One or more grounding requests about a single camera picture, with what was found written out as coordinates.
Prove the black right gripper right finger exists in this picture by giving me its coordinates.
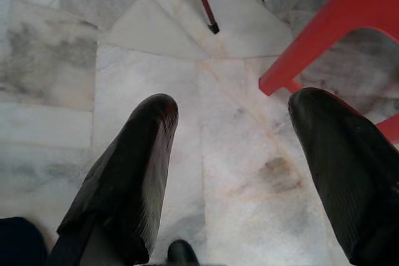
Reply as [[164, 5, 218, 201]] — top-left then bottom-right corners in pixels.
[[287, 87, 399, 266]]

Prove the black T-shirt green logo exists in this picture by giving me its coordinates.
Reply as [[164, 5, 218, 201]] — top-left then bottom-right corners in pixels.
[[0, 216, 48, 266]]

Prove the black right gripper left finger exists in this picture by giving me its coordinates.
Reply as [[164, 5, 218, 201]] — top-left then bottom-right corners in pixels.
[[46, 93, 179, 266]]

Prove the silver clothes rack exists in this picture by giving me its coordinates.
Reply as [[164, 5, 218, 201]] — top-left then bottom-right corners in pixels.
[[186, 0, 221, 35]]

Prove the red plastic stool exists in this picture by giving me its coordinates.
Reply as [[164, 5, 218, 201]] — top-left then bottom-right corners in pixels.
[[258, 0, 399, 152]]

